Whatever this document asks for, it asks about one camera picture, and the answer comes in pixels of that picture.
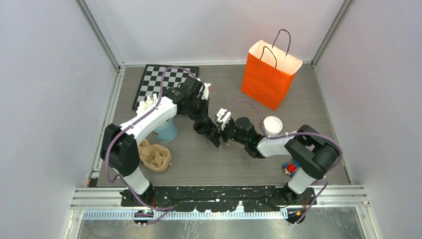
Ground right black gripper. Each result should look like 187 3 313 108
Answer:
208 118 248 146

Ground black paper cup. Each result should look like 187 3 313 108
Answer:
193 120 220 147

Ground white cup lid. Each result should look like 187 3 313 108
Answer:
263 116 283 136

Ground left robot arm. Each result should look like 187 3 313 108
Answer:
100 77 210 206

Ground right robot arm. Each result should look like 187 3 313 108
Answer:
216 117 342 205

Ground light blue cup holder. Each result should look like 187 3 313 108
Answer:
153 118 177 142

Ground tan cardboard cup carrier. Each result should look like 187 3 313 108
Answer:
138 139 172 172

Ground black white chessboard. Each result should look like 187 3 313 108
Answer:
132 64 189 110

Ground red blue toy blocks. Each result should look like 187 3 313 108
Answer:
282 160 300 177

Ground orange paper bag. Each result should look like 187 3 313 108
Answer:
241 29 303 111

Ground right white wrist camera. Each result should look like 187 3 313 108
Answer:
215 108 231 130

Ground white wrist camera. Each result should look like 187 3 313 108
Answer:
215 108 231 130
201 83 211 100

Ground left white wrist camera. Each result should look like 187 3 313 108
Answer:
201 83 211 100

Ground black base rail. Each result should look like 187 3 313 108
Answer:
140 186 316 213

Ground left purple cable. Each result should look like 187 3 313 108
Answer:
105 66 199 228

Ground purple cable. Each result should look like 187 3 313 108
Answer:
225 100 343 228
105 66 199 228

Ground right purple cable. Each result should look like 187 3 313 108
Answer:
225 100 343 228

